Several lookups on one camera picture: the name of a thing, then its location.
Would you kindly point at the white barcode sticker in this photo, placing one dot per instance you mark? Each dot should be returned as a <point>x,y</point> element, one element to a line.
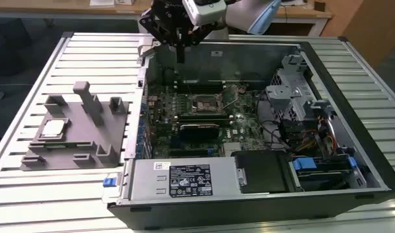
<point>162,166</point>

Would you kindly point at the black RAM slot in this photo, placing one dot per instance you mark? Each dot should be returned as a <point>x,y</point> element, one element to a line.
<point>200,89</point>
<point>200,85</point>
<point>200,82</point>

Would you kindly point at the small white cardboard box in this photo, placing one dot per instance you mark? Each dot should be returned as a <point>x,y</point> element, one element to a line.
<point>124,2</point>

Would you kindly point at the green motherboard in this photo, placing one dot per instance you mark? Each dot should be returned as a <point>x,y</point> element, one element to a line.
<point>246,121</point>

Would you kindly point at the white wall sticker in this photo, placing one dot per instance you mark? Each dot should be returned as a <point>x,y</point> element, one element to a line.
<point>216,53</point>

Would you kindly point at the small dark box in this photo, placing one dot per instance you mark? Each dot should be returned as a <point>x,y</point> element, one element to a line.
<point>319,6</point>

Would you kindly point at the wooden desk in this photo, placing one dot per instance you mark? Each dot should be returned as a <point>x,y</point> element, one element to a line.
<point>300,13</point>

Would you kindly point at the blue disk carrier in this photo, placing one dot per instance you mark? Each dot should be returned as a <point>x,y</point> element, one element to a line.
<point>304,165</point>

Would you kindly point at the black expansion slot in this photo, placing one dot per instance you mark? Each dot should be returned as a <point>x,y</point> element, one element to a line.
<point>187,152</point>

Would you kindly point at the small silver heat sink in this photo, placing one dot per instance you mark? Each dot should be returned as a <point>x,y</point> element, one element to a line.
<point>232,148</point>

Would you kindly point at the dark office chair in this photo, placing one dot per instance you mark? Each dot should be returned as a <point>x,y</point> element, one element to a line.
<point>5,58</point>

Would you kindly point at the silver metal drive cage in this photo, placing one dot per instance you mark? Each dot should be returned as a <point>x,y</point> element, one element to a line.
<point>292,80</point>

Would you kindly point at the black power supply label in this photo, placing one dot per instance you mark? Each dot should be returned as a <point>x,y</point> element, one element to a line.
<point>191,180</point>

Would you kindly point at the black open PC case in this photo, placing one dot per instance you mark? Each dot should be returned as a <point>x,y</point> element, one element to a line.
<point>248,213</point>

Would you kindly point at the blue plastic clip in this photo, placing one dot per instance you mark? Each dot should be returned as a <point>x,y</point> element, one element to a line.
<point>351,162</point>

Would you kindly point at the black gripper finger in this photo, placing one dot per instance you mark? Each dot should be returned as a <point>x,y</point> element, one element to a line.
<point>179,54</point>
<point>183,54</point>

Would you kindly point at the CPU socket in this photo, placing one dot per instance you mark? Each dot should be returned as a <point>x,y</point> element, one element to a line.
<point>203,105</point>

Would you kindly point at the blue case latch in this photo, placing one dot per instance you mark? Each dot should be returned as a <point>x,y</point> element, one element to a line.
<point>108,182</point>

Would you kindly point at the black graphics card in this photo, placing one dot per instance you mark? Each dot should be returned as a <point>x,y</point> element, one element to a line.
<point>199,132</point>

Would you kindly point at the installed black RAM stick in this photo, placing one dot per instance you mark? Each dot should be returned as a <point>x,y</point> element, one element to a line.
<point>202,122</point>

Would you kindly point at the silver CPU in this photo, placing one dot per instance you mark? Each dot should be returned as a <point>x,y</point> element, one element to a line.
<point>53,128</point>

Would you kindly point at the brown wooden cabinet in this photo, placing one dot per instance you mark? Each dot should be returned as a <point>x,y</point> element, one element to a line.
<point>372,24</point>

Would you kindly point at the grey parts rack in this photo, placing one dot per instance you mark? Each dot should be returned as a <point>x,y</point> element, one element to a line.
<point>111,131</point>

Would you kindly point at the silver power supply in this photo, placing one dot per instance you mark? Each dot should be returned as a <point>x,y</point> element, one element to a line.
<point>146,179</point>

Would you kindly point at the green RAM stick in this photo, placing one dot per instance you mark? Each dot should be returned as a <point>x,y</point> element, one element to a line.
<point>71,145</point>

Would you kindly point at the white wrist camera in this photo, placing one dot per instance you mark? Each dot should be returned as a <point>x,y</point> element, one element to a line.
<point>207,12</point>

